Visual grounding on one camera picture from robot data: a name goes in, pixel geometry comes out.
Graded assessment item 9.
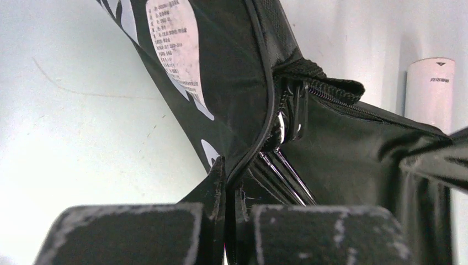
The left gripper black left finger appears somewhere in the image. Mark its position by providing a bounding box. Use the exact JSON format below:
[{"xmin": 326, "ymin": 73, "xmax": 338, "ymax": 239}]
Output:
[{"xmin": 35, "ymin": 157, "xmax": 226, "ymax": 264}]

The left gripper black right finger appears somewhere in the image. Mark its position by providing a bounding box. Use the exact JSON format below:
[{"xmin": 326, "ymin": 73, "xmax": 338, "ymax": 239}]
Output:
[{"xmin": 233, "ymin": 188, "xmax": 414, "ymax": 264}]

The black racket bag crossway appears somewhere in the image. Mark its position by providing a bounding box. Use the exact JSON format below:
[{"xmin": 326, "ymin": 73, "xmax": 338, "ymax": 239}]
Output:
[{"xmin": 99, "ymin": 1, "xmax": 467, "ymax": 264}]

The white shuttlecock tube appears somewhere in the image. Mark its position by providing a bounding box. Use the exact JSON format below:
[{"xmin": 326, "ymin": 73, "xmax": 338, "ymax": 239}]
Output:
[{"xmin": 404, "ymin": 57, "xmax": 456, "ymax": 133}]

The left badminton racket black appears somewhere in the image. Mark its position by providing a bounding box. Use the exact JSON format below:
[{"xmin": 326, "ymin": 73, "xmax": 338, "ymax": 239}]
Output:
[{"xmin": 250, "ymin": 149, "xmax": 317, "ymax": 206}]

